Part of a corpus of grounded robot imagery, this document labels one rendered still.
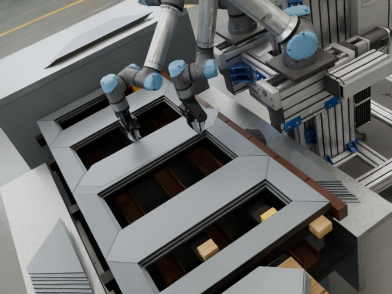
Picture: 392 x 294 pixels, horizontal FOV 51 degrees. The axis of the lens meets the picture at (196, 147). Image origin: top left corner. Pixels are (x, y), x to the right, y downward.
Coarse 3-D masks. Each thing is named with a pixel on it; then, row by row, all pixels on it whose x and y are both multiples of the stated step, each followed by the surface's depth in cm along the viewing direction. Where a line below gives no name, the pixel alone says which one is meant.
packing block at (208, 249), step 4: (208, 240) 146; (212, 240) 146; (204, 244) 145; (208, 244) 145; (212, 244) 145; (200, 248) 145; (204, 248) 144; (208, 248) 144; (212, 248) 143; (216, 248) 143; (200, 252) 144; (204, 252) 143; (208, 252) 143; (212, 252) 143; (216, 252) 144; (204, 256) 142; (208, 256) 143
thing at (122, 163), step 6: (120, 150) 195; (108, 156) 194; (114, 156) 193; (120, 156) 191; (126, 156) 190; (114, 162) 189; (120, 162) 188; (126, 162) 187; (114, 168) 186; (120, 168) 185; (126, 168) 184; (132, 168) 182; (120, 174) 181
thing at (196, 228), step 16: (160, 96) 222; (80, 112) 238; (144, 112) 220; (176, 112) 213; (112, 128) 216; (80, 144) 211; (192, 144) 188; (80, 160) 201; (160, 160) 184; (128, 176) 180; (80, 192) 179; (96, 192) 177; (112, 192) 178; (256, 192) 156; (272, 192) 153; (224, 208) 152; (208, 224) 150; (304, 224) 139; (176, 240) 147; (160, 256) 145; (256, 256) 133; (144, 272) 140; (240, 272) 133; (208, 288) 128
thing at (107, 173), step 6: (102, 162) 192; (108, 162) 190; (96, 168) 189; (102, 168) 188; (108, 168) 187; (102, 174) 185; (108, 174) 184; (114, 174) 182; (102, 180) 182; (108, 180) 180
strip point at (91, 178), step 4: (92, 168) 190; (88, 172) 189; (92, 172) 188; (88, 176) 186; (92, 176) 186; (96, 176) 185; (84, 180) 185; (88, 180) 184; (92, 180) 184; (96, 180) 183; (80, 184) 184; (84, 184) 183; (88, 184) 182; (92, 184) 181; (96, 184) 181; (100, 184) 180
